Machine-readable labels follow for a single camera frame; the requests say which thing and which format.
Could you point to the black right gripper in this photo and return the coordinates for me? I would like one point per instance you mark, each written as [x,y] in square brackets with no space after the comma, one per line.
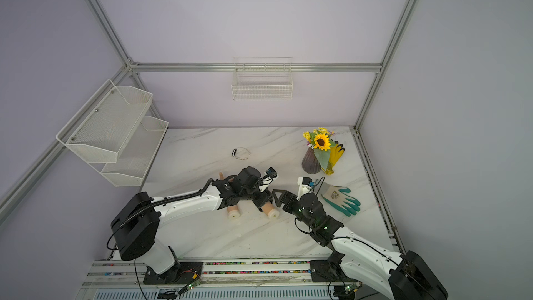
[287,194]

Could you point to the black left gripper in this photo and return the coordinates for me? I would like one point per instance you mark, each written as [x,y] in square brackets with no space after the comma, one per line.
[263,198]

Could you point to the mannequin hand with painted nails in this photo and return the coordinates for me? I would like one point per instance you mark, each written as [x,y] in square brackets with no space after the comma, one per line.
[270,211]

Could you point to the mannequin hand with bent fingers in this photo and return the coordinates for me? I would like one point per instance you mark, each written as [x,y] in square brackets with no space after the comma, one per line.
[233,211]

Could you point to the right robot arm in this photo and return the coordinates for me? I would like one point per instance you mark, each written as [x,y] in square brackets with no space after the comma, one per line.
[392,274]

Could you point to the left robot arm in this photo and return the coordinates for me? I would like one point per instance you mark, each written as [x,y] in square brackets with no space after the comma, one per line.
[136,226]

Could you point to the purple ribbed glass vase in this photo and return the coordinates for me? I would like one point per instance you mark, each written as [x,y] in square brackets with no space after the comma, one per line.
[310,163]

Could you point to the grey green work glove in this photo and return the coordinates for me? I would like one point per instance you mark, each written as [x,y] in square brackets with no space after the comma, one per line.
[340,199]

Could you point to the artificial sunflower bouquet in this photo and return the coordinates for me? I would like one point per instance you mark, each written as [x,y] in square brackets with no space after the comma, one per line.
[322,144]

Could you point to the yellow black work glove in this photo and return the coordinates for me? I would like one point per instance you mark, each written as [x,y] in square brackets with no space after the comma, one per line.
[335,154]

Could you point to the white mesh two-tier shelf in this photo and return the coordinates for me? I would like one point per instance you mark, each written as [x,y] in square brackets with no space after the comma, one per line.
[115,134]

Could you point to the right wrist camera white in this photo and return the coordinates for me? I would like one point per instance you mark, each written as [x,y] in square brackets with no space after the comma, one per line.
[305,186]

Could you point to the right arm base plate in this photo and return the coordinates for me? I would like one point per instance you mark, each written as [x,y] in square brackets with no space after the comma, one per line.
[327,271]

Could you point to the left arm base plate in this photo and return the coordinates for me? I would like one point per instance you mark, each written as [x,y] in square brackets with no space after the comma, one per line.
[180,274]

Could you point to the white wire wall basket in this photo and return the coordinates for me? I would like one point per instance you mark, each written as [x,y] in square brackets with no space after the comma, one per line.
[262,78]

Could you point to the aluminium frame rails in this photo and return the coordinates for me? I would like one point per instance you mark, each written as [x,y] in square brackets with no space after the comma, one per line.
[207,63]

